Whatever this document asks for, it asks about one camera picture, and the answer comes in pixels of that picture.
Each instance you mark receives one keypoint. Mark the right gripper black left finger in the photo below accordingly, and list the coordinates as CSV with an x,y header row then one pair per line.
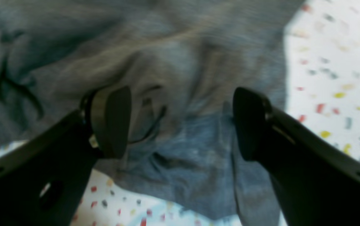
x,y
42,182

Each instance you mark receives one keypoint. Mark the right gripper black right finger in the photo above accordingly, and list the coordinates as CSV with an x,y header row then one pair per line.
x,y
315,184

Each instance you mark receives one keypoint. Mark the grey t-shirt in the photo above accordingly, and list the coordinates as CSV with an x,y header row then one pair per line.
x,y
182,59

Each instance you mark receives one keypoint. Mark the terrazzo patterned tablecloth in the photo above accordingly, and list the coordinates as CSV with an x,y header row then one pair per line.
x,y
322,64

